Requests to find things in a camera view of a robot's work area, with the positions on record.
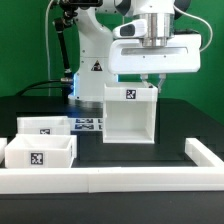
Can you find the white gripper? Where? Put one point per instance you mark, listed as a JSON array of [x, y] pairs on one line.
[[180, 55]]

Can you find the white drawer cabinet box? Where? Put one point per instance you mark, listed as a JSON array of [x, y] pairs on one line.
[[129, 113]]

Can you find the white front drawer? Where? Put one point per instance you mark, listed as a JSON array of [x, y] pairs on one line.
[[41, 151]]

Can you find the white drawer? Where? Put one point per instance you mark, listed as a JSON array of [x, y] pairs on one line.
[[50, 125], [41, 151]]

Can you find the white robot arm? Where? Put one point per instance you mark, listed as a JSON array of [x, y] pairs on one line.
[[146, 45]]

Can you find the white rear drawer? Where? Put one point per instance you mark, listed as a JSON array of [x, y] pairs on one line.
[[50, 125]]

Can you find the fiducial marker sheet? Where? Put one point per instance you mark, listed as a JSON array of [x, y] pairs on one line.
[[86, 124]]

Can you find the white left fence block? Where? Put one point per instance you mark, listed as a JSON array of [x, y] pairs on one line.
[[3, 144]]

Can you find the white right fence rail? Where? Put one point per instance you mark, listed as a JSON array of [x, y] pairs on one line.
[[201, 155]]

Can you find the white fence rail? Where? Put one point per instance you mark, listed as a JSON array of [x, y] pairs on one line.
[[94, 180], [201, 155]]

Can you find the white front fence rail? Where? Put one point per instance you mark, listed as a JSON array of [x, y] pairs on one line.
[[94, 180]]

